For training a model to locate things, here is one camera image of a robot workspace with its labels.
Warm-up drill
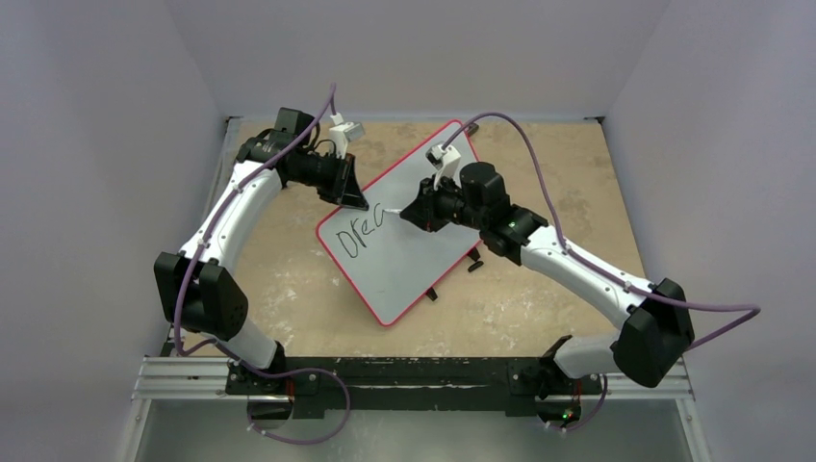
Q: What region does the red framed whiteboard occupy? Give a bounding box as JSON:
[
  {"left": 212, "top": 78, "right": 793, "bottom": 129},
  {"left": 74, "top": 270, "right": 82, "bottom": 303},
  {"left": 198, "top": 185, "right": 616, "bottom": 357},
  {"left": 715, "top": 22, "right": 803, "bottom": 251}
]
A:
[{"left": 316, "top": 119, "right": 479, "bottom": 326}]

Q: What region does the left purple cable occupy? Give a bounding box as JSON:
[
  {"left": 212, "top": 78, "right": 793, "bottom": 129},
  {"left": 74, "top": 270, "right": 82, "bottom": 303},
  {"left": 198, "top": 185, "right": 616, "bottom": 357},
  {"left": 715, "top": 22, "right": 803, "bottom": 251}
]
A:
[{"left": 171, "top": 81, "right": 337, "bottom": 384}]

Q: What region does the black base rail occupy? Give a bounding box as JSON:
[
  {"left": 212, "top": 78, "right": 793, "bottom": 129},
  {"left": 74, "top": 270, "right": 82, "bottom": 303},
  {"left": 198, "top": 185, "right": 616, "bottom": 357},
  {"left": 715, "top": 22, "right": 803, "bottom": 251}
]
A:
[{"left": 226, "top": 356, "right": 602, "bottom": 419}]

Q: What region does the aluminium frame rail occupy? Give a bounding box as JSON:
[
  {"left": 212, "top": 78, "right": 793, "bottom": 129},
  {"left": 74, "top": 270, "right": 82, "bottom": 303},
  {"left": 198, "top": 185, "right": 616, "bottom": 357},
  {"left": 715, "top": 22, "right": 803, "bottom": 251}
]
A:
[{"left": 131, "top": 357, "right": 694, "bottom": 400}]

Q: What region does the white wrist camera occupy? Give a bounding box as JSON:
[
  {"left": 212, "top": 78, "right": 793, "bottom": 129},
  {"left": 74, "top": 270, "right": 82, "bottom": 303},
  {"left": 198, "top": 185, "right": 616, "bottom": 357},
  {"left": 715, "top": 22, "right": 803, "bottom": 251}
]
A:
[
  {"left": 328, "top": 113, "right": 365, "bottom": 159},
  {"left": 426, "top": 144, "right": 461, "bottom": 190}
]

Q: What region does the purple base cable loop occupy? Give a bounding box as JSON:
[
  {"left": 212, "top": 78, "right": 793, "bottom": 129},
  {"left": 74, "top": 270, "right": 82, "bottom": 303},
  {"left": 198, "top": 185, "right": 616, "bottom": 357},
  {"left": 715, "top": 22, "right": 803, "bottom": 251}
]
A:
[{"left": 244, "top": 370, "right": 352, "bottom": 447}]

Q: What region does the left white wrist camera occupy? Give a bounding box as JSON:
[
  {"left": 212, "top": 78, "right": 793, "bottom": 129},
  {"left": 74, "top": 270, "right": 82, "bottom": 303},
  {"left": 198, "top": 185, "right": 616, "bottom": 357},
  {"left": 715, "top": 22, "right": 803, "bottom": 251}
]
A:
[{"left": 328, "top": 113, "right": 365, "bottom": 159}]

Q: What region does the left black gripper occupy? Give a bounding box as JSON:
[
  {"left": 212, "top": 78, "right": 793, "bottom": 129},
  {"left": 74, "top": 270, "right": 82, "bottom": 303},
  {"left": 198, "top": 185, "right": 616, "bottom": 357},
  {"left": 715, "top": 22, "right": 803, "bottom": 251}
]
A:
[{"left": 291, "top": 150, "right": 368, "bottom": 210}]

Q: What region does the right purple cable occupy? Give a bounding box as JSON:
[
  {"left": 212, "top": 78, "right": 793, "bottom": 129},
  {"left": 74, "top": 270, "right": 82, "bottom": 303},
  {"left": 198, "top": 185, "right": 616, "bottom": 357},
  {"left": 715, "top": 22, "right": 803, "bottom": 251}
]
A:
[{"left": 443, "top": 113, "right": 762, "bottom": 352}]

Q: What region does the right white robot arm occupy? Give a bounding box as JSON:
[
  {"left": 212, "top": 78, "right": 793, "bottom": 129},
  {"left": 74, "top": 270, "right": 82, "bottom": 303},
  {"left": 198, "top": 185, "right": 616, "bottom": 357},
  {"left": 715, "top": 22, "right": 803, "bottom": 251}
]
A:
[{"left": 399, "top": 162, "right": 695, "bottom": 392}]

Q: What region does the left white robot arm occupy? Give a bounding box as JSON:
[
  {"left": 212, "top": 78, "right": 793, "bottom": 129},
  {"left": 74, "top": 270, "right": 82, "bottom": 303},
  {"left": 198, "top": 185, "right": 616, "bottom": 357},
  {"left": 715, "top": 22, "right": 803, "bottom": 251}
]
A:
[{"left": 154, "top": 108, "right": 369, "bottom": 394}]

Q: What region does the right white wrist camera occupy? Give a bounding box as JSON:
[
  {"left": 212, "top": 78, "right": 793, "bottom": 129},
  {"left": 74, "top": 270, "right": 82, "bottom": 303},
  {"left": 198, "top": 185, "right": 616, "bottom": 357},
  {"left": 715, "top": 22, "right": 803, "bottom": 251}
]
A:
[{"left": 426, "top": 144, "right": 461, "bottom": 190}]

